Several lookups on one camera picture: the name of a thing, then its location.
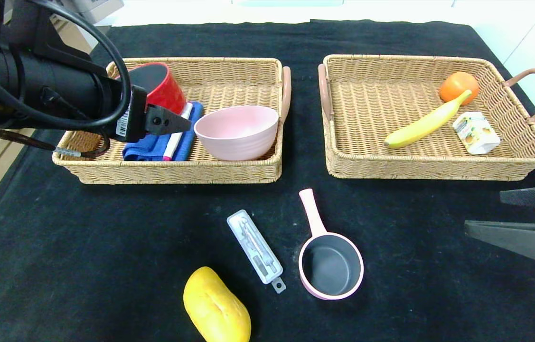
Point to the pink saucepan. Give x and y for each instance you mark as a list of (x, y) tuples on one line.
[(312, 213)]

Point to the blue folded towel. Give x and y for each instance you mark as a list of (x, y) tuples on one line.
[(153, 149)]

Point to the yellow banana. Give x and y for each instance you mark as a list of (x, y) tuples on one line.
[(419, 128)]

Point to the yellow mango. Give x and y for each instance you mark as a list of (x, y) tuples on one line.
[(215, 308)]

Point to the white marker pen pink cap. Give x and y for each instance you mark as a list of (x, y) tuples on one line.
[(177, 137)]

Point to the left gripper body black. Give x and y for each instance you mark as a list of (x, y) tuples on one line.
[(130, 118)]

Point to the black tablecloth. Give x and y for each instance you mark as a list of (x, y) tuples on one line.
[(201, 38)]

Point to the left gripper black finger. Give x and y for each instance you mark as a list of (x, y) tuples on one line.
[(165, 121)]

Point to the small juice carton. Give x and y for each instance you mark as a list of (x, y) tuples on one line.
[(478, 137)]

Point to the pink bowl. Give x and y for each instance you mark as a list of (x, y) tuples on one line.
[(236, 142)]

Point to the orange fruit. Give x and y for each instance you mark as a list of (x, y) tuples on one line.
[(457, 84)]

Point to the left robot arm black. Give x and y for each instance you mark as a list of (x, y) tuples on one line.
[(34, 80)]

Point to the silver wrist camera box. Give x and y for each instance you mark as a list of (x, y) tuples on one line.
[(101, 7)]

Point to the clear plastic thermometer case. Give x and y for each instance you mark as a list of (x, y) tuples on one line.
[(253, 247)]

